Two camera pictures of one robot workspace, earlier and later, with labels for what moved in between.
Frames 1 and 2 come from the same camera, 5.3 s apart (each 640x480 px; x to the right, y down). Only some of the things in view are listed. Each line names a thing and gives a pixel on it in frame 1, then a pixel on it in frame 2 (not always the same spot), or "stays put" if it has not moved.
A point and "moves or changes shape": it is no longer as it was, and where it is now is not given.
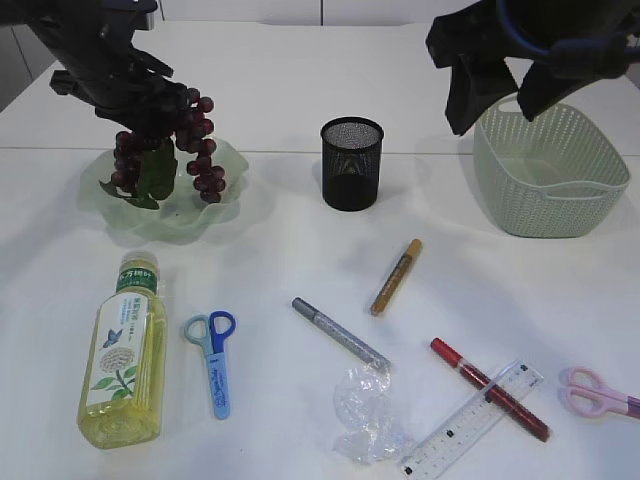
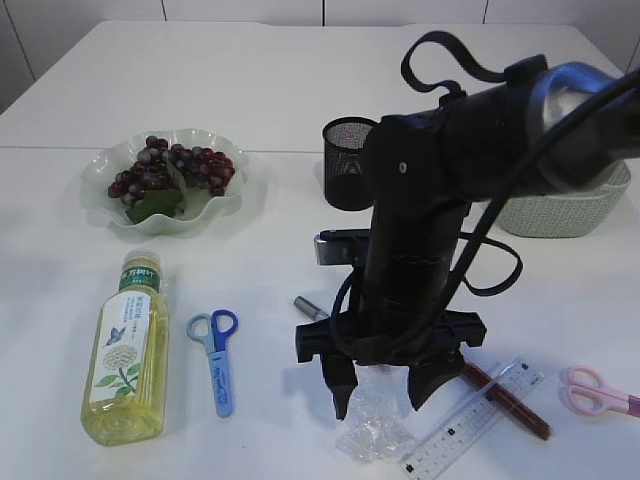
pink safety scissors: [584, 392] stays put
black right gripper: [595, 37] to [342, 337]
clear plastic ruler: [434, 458] stays put
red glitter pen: [492, 390] stays put
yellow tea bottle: [124, 396] stays put
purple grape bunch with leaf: [145, 165] moves or changes shape
